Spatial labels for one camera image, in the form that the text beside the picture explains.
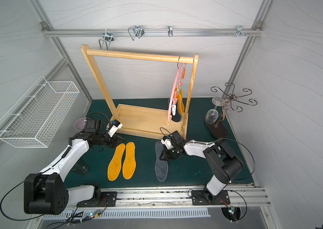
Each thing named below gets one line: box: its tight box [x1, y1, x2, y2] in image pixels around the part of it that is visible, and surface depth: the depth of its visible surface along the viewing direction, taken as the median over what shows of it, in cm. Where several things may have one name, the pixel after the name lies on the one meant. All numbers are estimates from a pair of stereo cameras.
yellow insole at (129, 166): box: [122, 142, 137, 180], surface depth 88 cm
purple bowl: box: [74, 116, 87, 131], surface depth 101 cm
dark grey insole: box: [154, 140, 169, 182], surface depth 86 cm
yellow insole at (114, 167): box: [107, 143, 126, 182], surface depth 86 cm
